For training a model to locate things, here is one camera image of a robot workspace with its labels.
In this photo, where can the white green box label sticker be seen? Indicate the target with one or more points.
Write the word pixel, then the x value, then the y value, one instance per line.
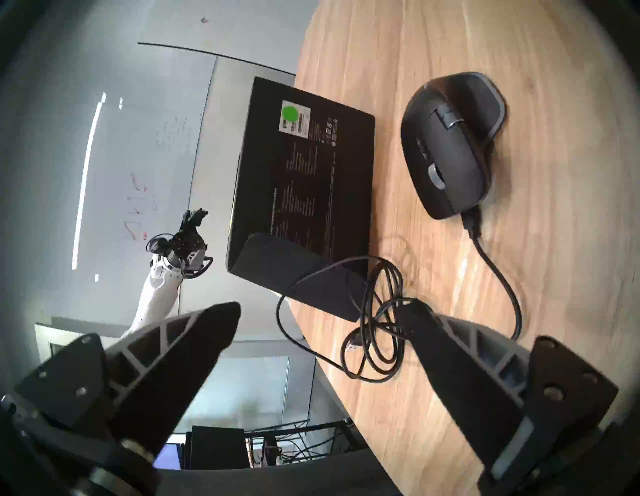
pixel 295 119

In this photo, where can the white freestanding whiteboard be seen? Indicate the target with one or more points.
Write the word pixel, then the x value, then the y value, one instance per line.
pixel 225 30

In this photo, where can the black cardboard box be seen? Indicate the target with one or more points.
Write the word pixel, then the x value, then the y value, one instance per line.
pixel 300 175

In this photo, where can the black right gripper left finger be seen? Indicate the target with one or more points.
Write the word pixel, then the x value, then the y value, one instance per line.
pixel 160 370

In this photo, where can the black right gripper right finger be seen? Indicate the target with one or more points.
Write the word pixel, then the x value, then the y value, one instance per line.
pixel 475 380

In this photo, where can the black computer case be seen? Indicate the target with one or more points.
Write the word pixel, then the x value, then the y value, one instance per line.
pixel 217 447

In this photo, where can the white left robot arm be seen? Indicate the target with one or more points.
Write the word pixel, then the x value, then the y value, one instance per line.
pixel 157 290

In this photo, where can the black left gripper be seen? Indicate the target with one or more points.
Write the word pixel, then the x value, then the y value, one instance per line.
pixel 187 252

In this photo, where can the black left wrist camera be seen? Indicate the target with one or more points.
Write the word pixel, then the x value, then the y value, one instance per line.
pixel 159 245

